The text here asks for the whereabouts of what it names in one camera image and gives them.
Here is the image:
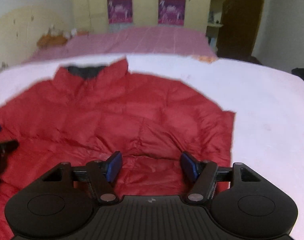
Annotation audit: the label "red puffer jacket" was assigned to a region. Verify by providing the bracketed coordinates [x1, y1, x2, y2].
[0, 59, 235, 239]

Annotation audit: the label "white floral bed quilt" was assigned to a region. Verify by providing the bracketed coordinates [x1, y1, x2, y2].
[0, 54, 304, 239]

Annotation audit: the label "cream round headboard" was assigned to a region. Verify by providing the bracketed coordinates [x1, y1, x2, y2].
[0, 6, 68, 72]

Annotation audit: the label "pink bed sheet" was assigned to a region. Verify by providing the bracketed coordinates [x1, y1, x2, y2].
[25, 26, 217, 62]

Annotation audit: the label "yellow wardrobe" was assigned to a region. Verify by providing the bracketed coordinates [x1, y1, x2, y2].
[72, 0, 224, 33]

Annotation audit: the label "left purple poster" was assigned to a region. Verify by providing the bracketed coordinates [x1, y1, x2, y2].
[108, 0, 133, 24]

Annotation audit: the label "purple poster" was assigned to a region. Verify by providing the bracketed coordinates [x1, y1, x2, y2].
[108, 0, 133, 24]
[158, 0, 186, 26]

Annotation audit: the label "right purple poster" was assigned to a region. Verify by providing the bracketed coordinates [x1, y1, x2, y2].
[158, 0, 186, 26]

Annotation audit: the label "dark brown wooden door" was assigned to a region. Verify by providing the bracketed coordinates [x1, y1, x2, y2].
[217, 0, 264, 60]

